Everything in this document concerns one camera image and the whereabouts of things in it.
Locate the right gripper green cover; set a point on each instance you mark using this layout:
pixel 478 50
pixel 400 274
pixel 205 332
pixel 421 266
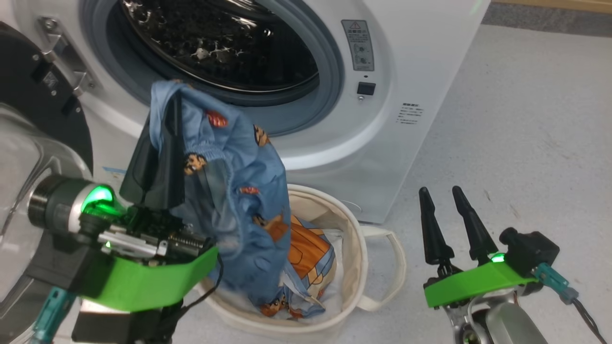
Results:
pixel 473 284

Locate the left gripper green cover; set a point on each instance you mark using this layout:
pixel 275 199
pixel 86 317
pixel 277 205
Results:
pixel 138 282

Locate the light blue bear print garment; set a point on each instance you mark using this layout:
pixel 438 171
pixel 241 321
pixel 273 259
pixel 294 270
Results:
pixel 253 191

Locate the black round glass washer door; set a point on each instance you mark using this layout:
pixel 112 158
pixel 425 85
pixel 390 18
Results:
pixel 28 95

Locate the orange cartoon print garment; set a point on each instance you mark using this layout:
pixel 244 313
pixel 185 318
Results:
pixel 306 248

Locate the cream canvas laundry basket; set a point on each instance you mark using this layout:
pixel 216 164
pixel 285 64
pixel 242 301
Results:
pixel 356 267

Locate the silver metal door hinge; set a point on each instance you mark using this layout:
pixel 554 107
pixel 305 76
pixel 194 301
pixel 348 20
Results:
pixel 67 57

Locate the black door latch socket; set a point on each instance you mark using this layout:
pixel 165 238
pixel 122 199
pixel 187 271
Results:
pixel 366 88

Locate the white washing machine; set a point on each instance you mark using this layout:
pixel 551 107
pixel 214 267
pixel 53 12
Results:
pixel 420 57

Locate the grey rubber door gasket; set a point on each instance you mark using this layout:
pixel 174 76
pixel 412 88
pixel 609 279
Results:
pixel 330 67

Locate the blue white energy label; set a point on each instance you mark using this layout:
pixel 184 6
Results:
pixel 114 173

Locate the small printed text label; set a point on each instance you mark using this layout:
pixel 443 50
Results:
pixel 409 113

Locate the steel perforated washer drum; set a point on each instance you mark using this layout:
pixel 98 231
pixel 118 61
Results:
pixel 229 43

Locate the grey warning sticker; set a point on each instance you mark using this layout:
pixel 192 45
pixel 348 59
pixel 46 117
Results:
pixel 358 45

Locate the wooden baseboard strip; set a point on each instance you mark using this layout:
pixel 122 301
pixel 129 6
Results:
pixel 550 4

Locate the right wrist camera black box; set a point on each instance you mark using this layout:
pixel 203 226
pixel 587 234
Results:
pixel 530 251

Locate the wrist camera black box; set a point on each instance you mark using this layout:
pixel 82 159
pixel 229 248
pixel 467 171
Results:
pixel 530 251
pixel 114 329

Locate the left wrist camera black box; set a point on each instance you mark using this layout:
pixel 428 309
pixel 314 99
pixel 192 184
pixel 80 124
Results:
pixel 114 329

